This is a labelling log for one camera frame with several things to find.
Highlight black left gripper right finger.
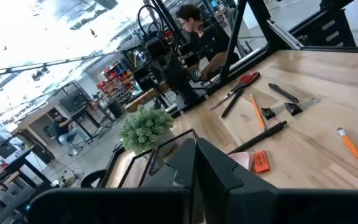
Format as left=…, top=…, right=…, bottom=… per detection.
left=196, top=137, right=278, bottom=224

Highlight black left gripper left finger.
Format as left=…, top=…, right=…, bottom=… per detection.
left=140, top=138, right=197, bottom=191

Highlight pink sticky note pad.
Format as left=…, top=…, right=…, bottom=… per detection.
left=228, top=151, right=254, bottom=172

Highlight orange eraser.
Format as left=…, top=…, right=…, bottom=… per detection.
left=252, top=150, right=271, bottom=174

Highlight thick black pen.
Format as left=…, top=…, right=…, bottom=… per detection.
left=228, top=120, right=288, bottom=155

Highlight orange pencil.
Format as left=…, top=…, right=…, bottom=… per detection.
left=249, top=93, right=267, bottom=131
left=336, top=127, right=358, bottom=190

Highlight black binder clip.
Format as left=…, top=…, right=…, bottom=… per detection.
left=260, top=104, right=288, bottom=121
left=283, top=96, right=321, bottom=117

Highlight red-handled scissors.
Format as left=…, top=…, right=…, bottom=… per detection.
left=210, top=71, right=262, bottom=111

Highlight black mesh desk organizer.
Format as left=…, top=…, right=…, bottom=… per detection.
left=116, top=128, right=199, bottom=189

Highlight green artificial potted plant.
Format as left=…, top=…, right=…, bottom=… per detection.
left=117, top=105, right=176, bottom=157

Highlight shelf with red bins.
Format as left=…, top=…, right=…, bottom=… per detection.
left=96, top=61, right=138, bottom=106

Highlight person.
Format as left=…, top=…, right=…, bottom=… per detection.
left=52, top=112, right=90, bottom=157
left=175, top=4, right=241, bottom=81

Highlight black drawer cabinet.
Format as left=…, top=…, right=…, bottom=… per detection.
left=288, top=8, right=357, bottom=48

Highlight black aluminium table frame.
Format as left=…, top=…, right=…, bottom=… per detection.
left=149, top=0, right=358, bottom=121

